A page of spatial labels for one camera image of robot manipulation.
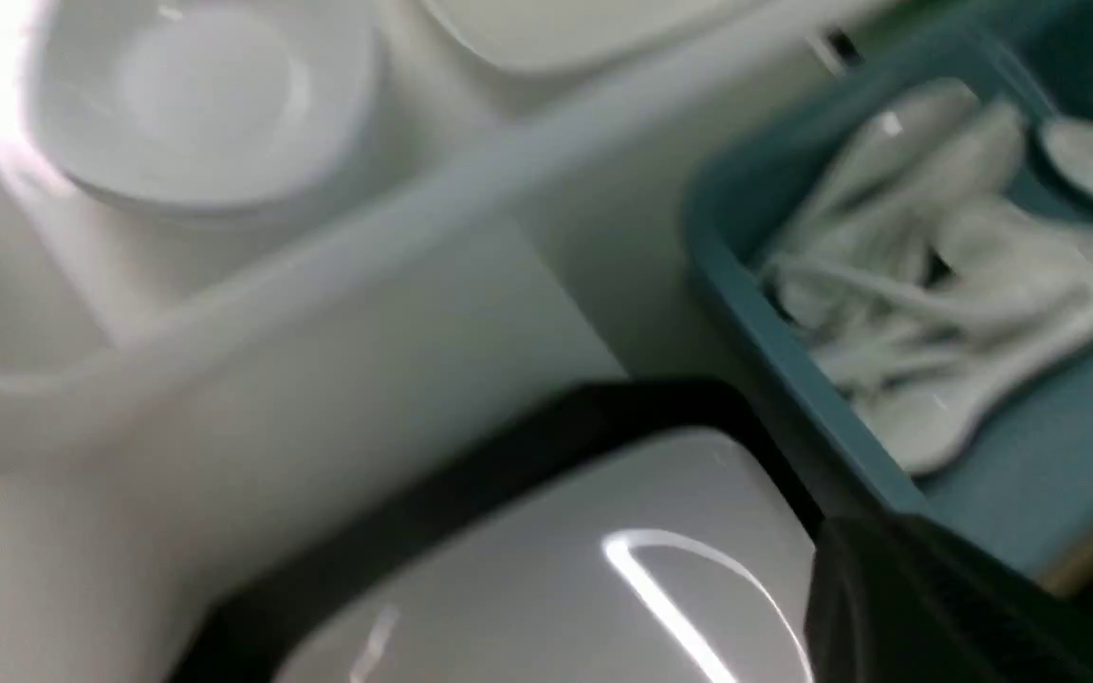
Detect large white plastic bin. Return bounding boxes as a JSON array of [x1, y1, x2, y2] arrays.
[[0, 1, 893, 470]]

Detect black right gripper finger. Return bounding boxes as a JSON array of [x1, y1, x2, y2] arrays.
[[804, 514, 1093, 682]]

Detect white bowl in bin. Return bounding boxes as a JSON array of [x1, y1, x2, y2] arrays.
[[26, 1, 385, 222]]

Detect black serving tray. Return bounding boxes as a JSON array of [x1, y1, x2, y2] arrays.
[[166, 377, 824, 682]]

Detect white plate in bin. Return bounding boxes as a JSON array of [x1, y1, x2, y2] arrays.
[[421, 1, 765, 75]]

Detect white square rice plate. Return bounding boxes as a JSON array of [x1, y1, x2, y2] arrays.
[[277, 428, 814, 682]]

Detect white spoon lying across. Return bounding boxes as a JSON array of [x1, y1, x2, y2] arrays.
[[773, 258, 1088, 338]]

